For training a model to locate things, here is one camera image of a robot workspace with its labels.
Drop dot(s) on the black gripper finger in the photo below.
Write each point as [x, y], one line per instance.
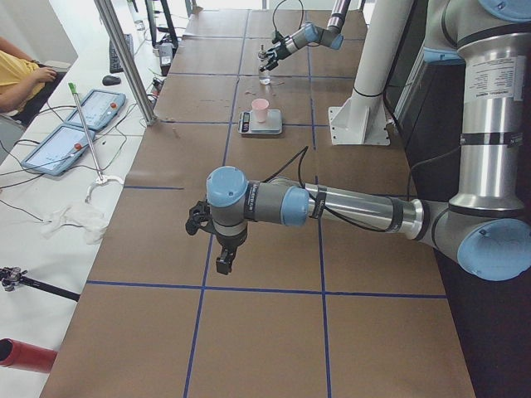
[268, 64]
[267, 54]
[224, 261]

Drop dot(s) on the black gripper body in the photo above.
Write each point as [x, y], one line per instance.
[283, 48]
[229, 240]

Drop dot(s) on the clear glass sauce bottle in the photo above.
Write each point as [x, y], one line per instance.
[263, 72]

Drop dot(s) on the pink cup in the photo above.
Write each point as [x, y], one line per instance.
[260, 109]

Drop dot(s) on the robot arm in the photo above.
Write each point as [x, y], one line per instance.
[481, 226]
[308, 33]

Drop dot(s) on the digital kitchen scale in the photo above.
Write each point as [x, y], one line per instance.
[247, 124]

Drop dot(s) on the brown paper table cover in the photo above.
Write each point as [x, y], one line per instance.
[323, 310]

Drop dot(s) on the metal reacher grabber tool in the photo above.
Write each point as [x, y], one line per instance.
[102, 179]

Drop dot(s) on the crumpled white tissue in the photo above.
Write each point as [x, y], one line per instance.
[80, 214]

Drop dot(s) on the black keyboard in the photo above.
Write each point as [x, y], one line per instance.
[114, 60]

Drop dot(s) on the black computer mouse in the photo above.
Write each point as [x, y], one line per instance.
[110, 80]

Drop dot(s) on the blue teach pendant tablet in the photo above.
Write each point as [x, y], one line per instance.
[58, 152]

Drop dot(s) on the black tripod leg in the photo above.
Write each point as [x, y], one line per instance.
[13, 277]

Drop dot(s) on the red cylinder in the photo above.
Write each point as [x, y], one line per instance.
[25, 356]

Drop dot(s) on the person in yellow shirt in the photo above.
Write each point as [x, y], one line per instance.
[25, 83]

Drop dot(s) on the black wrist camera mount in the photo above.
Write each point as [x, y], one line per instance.
[199, 218]

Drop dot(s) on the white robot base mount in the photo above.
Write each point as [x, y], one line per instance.
[361, 120]

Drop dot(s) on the aluminium frame post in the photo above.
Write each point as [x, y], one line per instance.
[111, 22]

